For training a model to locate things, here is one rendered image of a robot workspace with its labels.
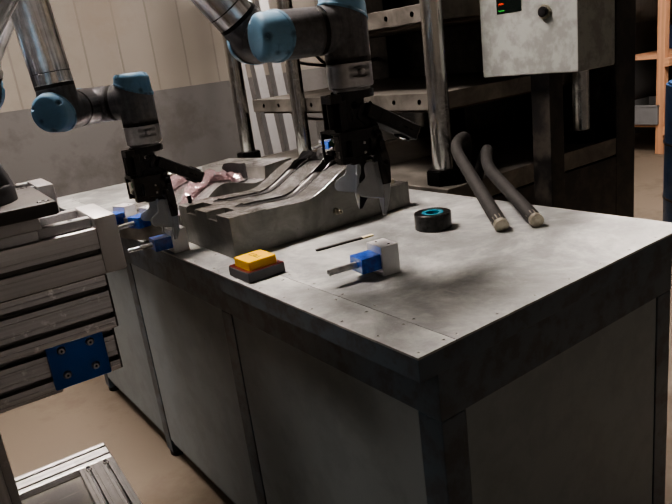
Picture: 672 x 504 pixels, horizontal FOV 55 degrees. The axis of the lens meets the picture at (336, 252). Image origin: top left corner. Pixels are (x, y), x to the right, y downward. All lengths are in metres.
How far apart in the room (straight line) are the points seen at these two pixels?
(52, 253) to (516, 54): 1.27
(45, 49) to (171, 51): 2.97
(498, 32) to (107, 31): 2.81
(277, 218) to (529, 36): 0.82
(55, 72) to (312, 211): 0.59
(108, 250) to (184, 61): 3.35
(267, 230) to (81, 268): 0.48
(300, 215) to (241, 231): 0.15
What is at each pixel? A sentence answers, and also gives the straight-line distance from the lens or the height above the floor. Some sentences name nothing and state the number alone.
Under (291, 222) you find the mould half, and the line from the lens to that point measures 1.44.
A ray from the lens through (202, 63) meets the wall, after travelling 4.40.
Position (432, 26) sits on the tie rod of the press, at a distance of 1.87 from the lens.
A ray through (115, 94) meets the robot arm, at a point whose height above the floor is 1.16.
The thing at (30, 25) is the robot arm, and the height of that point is 1.30.
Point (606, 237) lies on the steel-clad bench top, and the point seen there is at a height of 0.80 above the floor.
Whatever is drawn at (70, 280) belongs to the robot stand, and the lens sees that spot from 1.07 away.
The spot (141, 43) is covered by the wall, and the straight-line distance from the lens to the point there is 4.28.
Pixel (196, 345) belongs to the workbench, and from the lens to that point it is 1.71.
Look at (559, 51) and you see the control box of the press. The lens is 1.77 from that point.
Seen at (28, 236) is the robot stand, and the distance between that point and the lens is 1.05.
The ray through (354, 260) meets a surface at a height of 0.83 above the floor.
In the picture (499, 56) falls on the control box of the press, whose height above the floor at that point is 1.12.
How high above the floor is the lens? 1.19
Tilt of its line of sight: 17 degrees down
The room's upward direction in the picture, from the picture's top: 7 degrees counter-clockwise
